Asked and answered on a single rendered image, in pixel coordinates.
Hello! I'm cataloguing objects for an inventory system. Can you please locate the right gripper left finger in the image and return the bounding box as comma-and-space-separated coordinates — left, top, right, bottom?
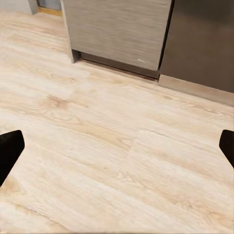
0, 130, 25, 187

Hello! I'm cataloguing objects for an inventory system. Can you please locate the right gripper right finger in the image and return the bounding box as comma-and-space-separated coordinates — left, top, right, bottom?
219, 129, 234, 168

